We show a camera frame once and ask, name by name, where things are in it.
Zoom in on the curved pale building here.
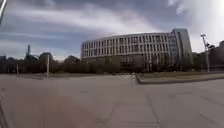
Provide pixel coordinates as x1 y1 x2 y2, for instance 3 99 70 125
79 27 194 73

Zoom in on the grey paved ground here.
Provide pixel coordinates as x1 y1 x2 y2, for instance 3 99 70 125
0 73 224 128

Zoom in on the row of trees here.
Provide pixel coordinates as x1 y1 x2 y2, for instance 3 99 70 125
0 51 201 75

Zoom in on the grey concrete kerb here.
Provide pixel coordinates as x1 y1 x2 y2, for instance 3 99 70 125
134 72 224 85

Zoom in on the pale pole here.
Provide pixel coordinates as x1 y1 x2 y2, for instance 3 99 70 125
45 53 51 80

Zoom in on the grass area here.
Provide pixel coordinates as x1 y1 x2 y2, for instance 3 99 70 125
137 70 224 80

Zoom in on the distant tower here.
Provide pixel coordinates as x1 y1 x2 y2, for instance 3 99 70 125
26 43 32 58

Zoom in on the lamp pole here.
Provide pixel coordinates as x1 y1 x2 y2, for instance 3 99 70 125
200 33 212 74

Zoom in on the short pole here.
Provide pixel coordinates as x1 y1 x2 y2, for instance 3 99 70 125
15 63 20 78

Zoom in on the dark building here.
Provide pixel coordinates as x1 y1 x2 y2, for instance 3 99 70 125
199 40 224 72

